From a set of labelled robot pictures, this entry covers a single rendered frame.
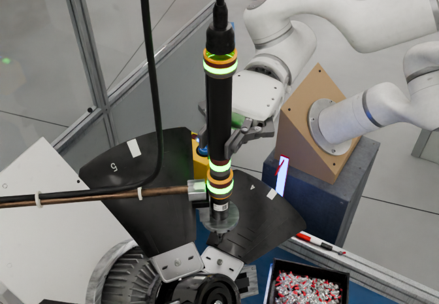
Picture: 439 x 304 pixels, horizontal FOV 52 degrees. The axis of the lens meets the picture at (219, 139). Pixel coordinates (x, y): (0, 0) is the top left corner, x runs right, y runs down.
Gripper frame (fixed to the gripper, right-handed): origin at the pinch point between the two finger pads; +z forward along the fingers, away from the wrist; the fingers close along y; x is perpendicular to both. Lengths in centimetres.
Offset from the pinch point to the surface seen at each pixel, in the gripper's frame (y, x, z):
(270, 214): -3.9, -39.8, -18.2
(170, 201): 10.2, -21.2, 1.0
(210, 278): -2.1, -30.3, 7.0
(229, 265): -2.0, -37.9, -1.0
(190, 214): 6.2, -23.6, 0.4
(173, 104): 70, -87, -84
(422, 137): -37, -139, -179
